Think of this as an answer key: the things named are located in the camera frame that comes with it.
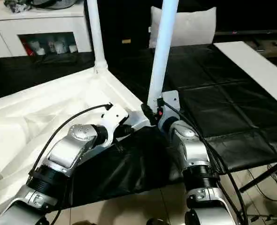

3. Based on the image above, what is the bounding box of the white plastic table leg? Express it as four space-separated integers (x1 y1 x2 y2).
146 0 180 109
85 0 109 74

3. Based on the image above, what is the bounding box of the white plastic table top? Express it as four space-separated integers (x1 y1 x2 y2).
0 67 151 218

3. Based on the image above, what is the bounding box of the black work mat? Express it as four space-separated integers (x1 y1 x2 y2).
0 42 277 207

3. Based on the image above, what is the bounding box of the black stand foot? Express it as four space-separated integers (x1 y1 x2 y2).
239 159 277 194

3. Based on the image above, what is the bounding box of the small red bottle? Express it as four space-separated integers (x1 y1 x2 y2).
22 41 34 56

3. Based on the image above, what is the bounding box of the white cabinet with glass doors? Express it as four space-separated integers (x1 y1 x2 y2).
0 0 92 58

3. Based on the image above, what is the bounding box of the dark grey helmet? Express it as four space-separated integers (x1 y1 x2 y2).
33 0 80 9

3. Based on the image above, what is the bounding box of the dark clutter pile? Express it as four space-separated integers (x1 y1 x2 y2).
5 0 33 12

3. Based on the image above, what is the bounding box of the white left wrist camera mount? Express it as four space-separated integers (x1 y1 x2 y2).
97 105 131 147

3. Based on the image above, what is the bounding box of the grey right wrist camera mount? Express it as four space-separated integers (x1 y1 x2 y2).
155 90 181 118

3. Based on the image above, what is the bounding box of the thin black floor cable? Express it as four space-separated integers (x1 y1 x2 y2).
246 180 277 223

